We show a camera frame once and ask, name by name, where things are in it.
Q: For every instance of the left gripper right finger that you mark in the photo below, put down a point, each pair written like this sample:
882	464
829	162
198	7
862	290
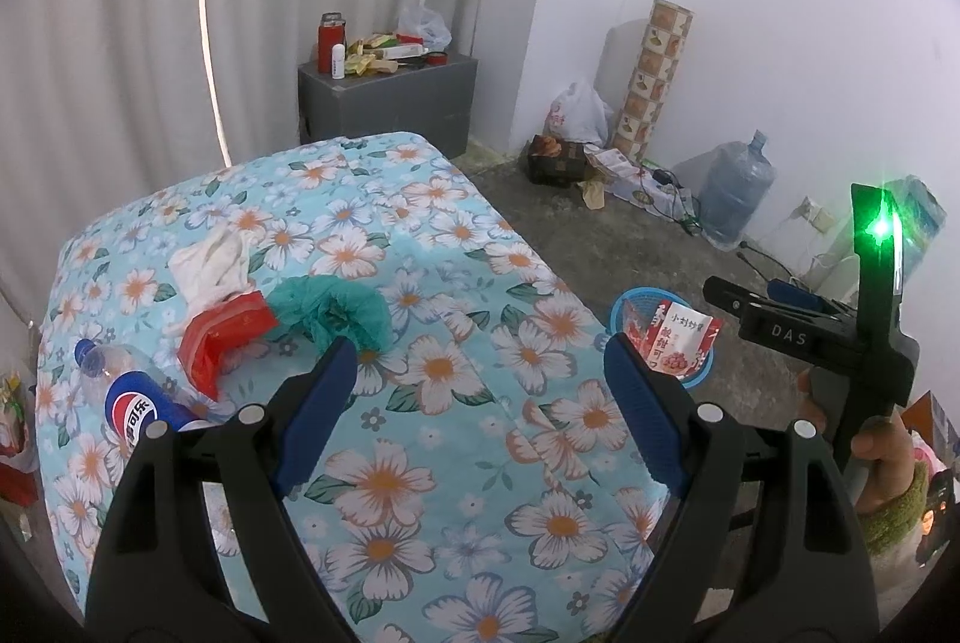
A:
763	543

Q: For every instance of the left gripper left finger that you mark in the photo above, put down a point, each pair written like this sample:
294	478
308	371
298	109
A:
198	544

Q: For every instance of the Pepsi plastic bottle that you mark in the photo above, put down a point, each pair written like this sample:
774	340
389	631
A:
123	383

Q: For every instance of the red white snack bag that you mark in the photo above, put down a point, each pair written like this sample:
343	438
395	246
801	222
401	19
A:
679	339

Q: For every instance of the red plastic bag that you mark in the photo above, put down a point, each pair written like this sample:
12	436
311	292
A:
216	332

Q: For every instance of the white cloth rag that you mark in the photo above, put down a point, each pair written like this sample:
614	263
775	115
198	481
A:
211	271

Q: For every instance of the teal plastic bag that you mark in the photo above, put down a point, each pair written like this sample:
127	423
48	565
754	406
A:
324	308

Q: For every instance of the blue mesh trash basket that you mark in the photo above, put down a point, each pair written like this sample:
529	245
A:
637	327

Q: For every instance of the person right hand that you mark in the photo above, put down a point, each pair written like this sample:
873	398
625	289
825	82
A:
886	447

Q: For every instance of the orange cardboard box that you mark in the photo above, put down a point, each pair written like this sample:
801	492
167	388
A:
930	421

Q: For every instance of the green fuzzy sleeve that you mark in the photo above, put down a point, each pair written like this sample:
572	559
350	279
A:
893	523

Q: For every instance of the water jug on dispenser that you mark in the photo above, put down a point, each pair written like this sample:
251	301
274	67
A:
922	216

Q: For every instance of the large water jug on floor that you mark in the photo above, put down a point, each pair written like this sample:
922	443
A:
734	187

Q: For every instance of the floral blue bed quilt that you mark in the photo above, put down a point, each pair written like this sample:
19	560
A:
481	484

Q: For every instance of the dark box on floor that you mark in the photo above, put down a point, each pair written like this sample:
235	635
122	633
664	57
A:
556	162

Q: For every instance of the patterned rolled mat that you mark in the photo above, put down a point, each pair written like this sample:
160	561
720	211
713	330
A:
661	48

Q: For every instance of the grey bedside cabinet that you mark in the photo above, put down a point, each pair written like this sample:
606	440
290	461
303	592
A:
434	101

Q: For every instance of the white curtain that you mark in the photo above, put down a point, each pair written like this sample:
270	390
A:
104	101

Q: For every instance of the small white bottle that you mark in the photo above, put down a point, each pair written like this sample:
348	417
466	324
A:
338	61

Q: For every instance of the clear plastic bag on cabinet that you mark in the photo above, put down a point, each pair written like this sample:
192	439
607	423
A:
417	19

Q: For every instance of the red thermos bottle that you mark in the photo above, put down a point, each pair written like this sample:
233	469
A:
331	32

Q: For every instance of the wall power socket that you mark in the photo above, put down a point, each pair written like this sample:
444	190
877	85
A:
819	218

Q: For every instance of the white plastic bag by wall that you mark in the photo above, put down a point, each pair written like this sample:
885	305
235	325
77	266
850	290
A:
580	115

